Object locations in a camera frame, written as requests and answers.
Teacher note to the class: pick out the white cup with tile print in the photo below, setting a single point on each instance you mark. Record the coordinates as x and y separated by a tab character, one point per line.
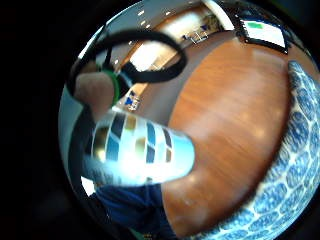
140	150

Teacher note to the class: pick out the the person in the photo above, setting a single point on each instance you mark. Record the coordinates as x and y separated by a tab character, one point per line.
133	206

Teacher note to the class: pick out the black laptop with bright screen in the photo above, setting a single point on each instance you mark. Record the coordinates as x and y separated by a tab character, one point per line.
265	31

